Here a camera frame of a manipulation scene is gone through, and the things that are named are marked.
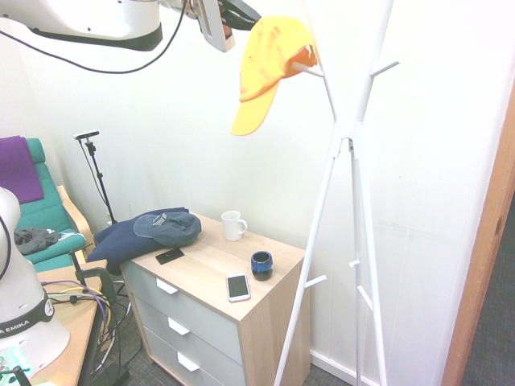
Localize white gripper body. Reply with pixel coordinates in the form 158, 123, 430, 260
196, 0, 237, 54

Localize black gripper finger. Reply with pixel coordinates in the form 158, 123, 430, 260
219, 10, 255, 32
228, 0, 263, 22

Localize yellow baseball cap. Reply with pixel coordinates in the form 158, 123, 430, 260
230, 15, 319, 138

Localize blue-grey baseball cap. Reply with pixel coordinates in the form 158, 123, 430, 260
132, 211, 202, 248

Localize white metal coat rack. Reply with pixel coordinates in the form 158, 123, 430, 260
273, 0, 402, 386

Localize white ceramic mug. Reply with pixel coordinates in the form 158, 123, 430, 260
220, 210, 249, 242

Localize black phone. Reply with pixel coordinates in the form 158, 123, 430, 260
154, 248, 185, 265

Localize navy blue folded sweater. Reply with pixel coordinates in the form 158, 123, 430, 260
86, 207, 190, 277

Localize purple cloth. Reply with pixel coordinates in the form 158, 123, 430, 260
0, 135, 44, 205

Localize blue glazed ceramic cup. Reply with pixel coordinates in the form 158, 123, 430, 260
250, 251, 275, 281

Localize green cushioned wooden armchair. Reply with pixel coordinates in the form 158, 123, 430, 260
0, 138, 96, 277

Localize white smartphone with black screen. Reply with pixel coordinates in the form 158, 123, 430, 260
225, 273, 252, 303

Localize black screw clamp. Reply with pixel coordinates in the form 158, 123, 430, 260
68, 248, 117, 306

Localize grey crumpled garment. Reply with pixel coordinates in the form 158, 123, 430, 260
14, 227, 61, 257

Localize light wood drawer dresser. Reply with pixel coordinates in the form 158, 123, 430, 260
120, 212, 313, 386

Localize white baseboard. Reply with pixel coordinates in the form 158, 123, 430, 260
308, 348, 387, 386

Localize black camera stand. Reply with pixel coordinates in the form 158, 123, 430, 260
82, 138, 118, 226

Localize yellow cable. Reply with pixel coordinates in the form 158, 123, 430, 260
42, 284, 113, 329

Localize purple cable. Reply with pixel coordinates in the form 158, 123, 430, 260
42, 280, 118, 353

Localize brown wooden door frame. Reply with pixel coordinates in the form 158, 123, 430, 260
440, 86, 515, 386

